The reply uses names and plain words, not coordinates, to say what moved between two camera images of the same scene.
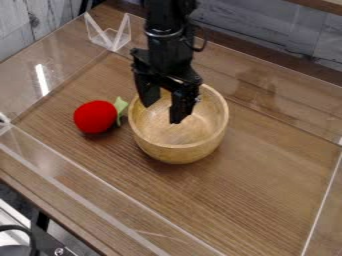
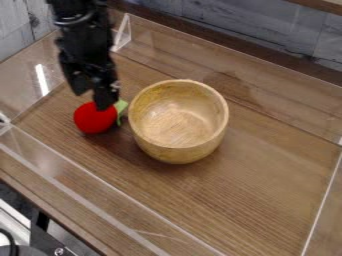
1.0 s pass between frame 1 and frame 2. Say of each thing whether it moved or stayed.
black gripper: moved
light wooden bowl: stayed
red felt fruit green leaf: stayed
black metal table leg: stayed
